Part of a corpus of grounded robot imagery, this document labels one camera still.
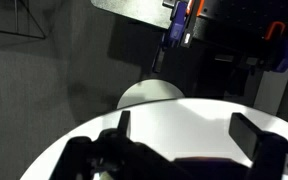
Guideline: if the blue clamp with orange handle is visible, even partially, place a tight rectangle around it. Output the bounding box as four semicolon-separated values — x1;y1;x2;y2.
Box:
263;21;288;73
152;0;205;73

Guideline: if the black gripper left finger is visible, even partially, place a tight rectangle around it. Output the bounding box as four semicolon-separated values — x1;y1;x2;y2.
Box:
117;110;132;138

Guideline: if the black tripod stand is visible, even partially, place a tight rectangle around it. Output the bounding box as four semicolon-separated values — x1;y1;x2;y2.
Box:
0;0;48;40

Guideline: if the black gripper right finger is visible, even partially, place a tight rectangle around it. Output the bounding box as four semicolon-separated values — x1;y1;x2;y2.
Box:
228;112;262;161

